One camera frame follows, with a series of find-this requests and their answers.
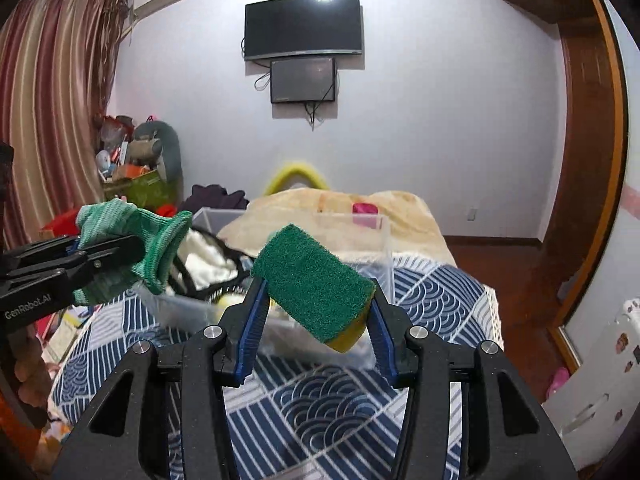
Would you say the green yellow sponge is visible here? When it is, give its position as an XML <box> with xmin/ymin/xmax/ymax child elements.
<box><xmin>252</xmin><ymin>224</ymin><xmax>374</xmax><ymax>353</ymax></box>

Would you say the green knitted glove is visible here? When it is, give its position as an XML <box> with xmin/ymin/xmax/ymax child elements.
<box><xmin>74</xmin><ymin>198</ymin><xmax>192</xmax><ymax>306</ymax></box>

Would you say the clear plastic storage box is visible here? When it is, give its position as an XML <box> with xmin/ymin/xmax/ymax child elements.
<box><xmin>134</xmin><ymin>207</ymin><xmax>394</xmax><ymax>368</ymax></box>

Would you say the green cardboard box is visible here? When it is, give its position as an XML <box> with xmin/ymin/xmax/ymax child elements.
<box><xmin>102</xmin><ymin>170</ymin><xmax>178</xmax><ymax>211</ymax></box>

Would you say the beige plush blanket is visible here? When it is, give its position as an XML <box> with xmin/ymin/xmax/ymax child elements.
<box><xmin>218</xmin><ymin>188</ymin><xmax>456</xmax><ymax>266</ymax></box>

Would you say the dark purple clothing pile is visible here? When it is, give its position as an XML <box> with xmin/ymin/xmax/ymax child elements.
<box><xmin>178</xmin><ymin>184</ymin><xmax>250</xmax><ymax>214</ymax></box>

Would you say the grey green plush toy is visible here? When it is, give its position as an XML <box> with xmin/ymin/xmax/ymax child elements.
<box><xmin>127</xmin><ymin>120</ymin><xmax>182</xmax><ymax>182</ymax></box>

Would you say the yellow curved pillow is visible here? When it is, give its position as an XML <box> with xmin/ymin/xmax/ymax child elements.
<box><xmin>264</xmin><ymin>160</ymin><xmax>330</xmax><ymax>196</ymax></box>

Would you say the striped red beige curtain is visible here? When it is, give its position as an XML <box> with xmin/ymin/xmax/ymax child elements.
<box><xmin>1</xmin><ymin>0</ymin><xmax>129</xmax><ymax>248</ymax></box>

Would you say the wooden door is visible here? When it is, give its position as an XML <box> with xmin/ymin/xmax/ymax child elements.
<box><xmin>544</xmin><ymin>15</ymin><xmax>627</xmax><ymax>330</ymax></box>

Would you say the wall power socket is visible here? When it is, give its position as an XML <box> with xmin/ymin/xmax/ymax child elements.
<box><xmin>466</xmin><ymin>207</ymin><xmax>477</xmax><ymax>221</ymax></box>

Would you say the small wall monitor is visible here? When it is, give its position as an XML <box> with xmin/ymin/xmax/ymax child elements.
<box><xmin>270</xmin><ymin>56</ymin><xmax>336</xmax><ymax>104</ymax></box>

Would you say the large wall television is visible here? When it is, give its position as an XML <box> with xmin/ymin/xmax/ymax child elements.
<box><xmin>244</xmin><ymin>0</ymin><xmax>363</xmax><ymax>61</ymax></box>

